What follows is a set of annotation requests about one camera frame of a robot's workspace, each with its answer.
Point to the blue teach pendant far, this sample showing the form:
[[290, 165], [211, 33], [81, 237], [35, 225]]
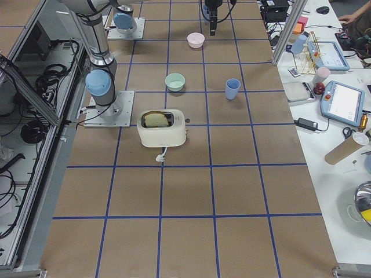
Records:
[[327, 54]]

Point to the black power adapter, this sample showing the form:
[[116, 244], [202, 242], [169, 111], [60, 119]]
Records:
[[306, 124]]

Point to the black electronics box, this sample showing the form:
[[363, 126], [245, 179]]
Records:
[[275, 11]]

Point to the aluminium frame post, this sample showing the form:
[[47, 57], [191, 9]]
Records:
[[294, 15]]

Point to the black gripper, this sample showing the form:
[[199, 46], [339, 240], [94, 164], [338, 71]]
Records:
[[211, 6]]

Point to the cream white toaster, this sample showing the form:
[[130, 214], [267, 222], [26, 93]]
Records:
[[173, 135]]

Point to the bread slice in toaster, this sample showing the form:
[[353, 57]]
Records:
[[156, 119]]

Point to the pink cup on desk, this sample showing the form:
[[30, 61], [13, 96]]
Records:
[[321, 74]]

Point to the orange sticky notes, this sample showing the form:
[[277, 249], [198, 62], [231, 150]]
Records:
[[300, 25]]

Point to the black computer mouse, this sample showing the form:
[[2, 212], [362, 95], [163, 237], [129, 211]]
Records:
[[323, 10]]

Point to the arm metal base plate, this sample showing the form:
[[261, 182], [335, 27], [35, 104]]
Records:
[[118, 114], [134, 31]]

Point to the carried blue plastic cup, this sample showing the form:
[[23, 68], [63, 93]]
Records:
[[205, 12]]

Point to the cardboard tube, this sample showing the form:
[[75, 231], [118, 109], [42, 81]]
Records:
[[346, 148]]

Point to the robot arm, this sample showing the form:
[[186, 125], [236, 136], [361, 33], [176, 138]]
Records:
[[100, 82], [124, 20]]

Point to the wooden wire rack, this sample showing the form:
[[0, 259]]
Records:
[[306, 61]]

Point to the red apple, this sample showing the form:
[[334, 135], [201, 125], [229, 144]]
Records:
[[319, 88]]

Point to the blue teach pendant near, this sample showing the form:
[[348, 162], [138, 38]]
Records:
[[342, 103]]

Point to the light blue cup on desk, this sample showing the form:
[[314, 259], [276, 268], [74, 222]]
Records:
[[298, 44]]

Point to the blue teach pendant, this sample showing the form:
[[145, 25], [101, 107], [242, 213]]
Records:
[[342, 103], [327, 54]]

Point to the black scissors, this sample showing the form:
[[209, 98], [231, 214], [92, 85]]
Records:
[[348, 132]]

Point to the steel mixing bowl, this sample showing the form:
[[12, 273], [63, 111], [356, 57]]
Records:
[[362, 201]]

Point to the mint green bowl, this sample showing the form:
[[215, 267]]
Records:
[[175, 82]]

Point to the grey digital scale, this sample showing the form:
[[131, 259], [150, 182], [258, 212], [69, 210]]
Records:
[[298, 93]]

